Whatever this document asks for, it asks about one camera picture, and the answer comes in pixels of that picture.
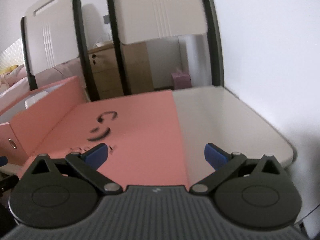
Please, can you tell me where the white quilted headboard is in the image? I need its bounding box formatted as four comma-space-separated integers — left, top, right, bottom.
0, 37, 25, 75

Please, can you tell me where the white chair with black frame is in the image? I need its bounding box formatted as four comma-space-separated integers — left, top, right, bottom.
104, 0, 225, 97
20, 0, 100, 102

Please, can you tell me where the white rectangular carton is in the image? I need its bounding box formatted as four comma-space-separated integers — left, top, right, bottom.
24, 92, 49, 110

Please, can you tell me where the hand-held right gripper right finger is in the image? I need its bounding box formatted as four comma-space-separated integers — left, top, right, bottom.
189, 143, 288, 195

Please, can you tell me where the pink box lid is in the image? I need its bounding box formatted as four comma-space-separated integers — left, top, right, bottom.
25, 89, 190, 190

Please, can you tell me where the white desk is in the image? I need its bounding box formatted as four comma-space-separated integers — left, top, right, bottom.
172, 85, 298, 184

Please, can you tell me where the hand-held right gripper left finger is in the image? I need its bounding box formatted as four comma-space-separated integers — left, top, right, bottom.
30, 143, 123, 196

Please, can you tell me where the pink tissue box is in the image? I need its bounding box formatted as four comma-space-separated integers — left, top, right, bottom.
171, 69, 192, 90

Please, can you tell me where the yellow plush toy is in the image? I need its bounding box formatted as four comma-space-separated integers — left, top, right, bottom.
0, 65, 18, 75

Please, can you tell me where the pink cardboard box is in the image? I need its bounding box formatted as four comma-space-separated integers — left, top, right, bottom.
0, 76, 87, 166

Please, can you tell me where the wooden nightstand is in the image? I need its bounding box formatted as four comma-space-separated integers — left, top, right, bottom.
87, 41, 155, 101

